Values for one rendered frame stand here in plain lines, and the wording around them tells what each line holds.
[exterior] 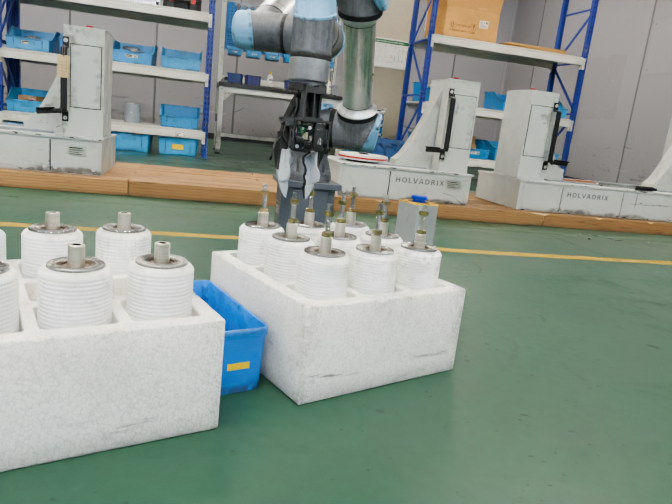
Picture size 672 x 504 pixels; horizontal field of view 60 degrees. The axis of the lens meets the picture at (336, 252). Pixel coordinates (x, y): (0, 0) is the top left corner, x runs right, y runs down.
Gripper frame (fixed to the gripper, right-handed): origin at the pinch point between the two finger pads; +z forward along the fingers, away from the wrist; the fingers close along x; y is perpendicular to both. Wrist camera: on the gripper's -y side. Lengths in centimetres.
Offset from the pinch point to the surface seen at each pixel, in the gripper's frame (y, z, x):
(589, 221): -172, 29, 243
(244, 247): -8.1, 13.6, -7.3
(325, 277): 16.7, 12.7, 2.2
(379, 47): -590, -109, 265
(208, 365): 27.3, 23.5, -18.7
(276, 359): 13.5, 29.3, -4.3
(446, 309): 12.2, 20.4, 30.5
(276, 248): 3.8, 10.8, -3.6
